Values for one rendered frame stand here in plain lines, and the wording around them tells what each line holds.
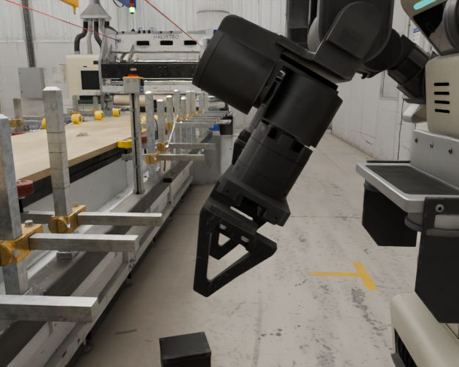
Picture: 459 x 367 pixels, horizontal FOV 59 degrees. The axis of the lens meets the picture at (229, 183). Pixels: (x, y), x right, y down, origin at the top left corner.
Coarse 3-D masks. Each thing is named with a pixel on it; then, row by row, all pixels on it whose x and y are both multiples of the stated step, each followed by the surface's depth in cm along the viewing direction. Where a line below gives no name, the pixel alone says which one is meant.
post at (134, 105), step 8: (136, 96) 177; (136, 104) 178; (136, 112) 178; (136, 120) 179; (136, 128) 180; (136, 136) 181; (136, 144) 182; (136, 152) 182; (136, 160) 183; (136, 168) 183; (136, 176) 184; (136, 184) 186
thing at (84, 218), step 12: (24, 216) 117; (36, 216) 117; (48, 216) 117; (84, 216) 116; (96, 216) 116; (108, 216) 116; (120, 216) 115; (132, 216) 115; (144, 216) 115; (156, 216) 115
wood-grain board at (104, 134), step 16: (80, 128) 286; (96, 128) 286; (112, 128) 286; (128, 128) 286; (144, 128) 286; (16, 144) 202; (32, 144) 202; (80, 144) 202; (96, 144) 202; (112, 144) 206; (16, 160) 157; (32, 160) 157; (48, 160) 157; (80, 160) 168; (16, 176) 128; (32, 176) 132
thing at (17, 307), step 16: (0, 304) 67; (16, 304) 67; (32, 304) 67; (48, 304) 66; (64, 304) 66; (80, 304) 66; (96, 304) 68; (48, 320) 67; (64, 320) 67; (80, 320) 67
